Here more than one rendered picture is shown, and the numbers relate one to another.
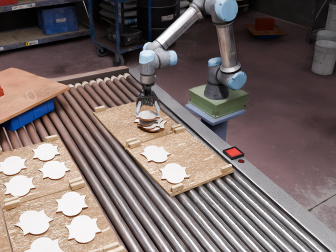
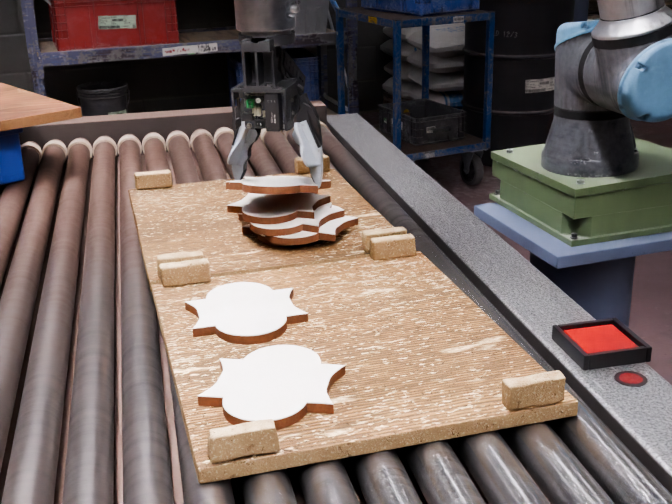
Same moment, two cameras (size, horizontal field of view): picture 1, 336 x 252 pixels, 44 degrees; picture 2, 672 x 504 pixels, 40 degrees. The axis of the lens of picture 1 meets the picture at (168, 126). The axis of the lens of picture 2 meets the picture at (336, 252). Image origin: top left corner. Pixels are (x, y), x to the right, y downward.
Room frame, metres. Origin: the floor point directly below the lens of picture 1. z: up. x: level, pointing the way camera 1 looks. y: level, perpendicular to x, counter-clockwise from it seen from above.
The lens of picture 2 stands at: (0.77, -0.32, 1.37)
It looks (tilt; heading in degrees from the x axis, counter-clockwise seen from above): 21 degrees down; 17
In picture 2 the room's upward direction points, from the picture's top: 1 degrees counter-clockwise
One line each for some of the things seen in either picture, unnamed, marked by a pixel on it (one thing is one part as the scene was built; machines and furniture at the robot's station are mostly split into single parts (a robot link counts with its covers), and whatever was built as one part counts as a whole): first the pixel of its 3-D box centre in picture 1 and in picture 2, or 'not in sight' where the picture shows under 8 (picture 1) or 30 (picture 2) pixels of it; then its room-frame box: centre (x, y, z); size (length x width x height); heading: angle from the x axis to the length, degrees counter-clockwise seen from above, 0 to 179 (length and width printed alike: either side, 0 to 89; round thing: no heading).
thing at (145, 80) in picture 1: (147, 77); (267, 15); (1.88, 0.10, 1.24); 0.08 x 0.08 x 0.05
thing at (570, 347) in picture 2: (233, 153); (600, 342); (1.69, -0.33, 0.92); 0.08 x 0.08 x 0.02; 29
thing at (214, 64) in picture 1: (218, 69); (595, 61); (2.25, -0.29, 1.13); 0.13 x 0.12 x 0.14; 31
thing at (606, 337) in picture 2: (233, 153); (600, 344); (1.69, -0.33, 0.92); 0.06 x 0.06 x 0.01; 29
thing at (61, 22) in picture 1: (56, 17); (272, 85); (5.99, 1.66, 0.32); 0.50 x 0.41 x 0.37; 122
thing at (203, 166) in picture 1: (178, 159); (334, 341); (1.62, -0.05, 0.93); 0.41 x 0.35 x 0.02; 32
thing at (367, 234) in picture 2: (176, 127); (384, 239); (1.88, -0.04, 0.95); 0.06 x 0.02 x 0.03; 122
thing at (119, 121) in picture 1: (136, 121); (257, 220); (1.97, 0.17, 0.93); 0.41 x 0.35 x 0.02; 32
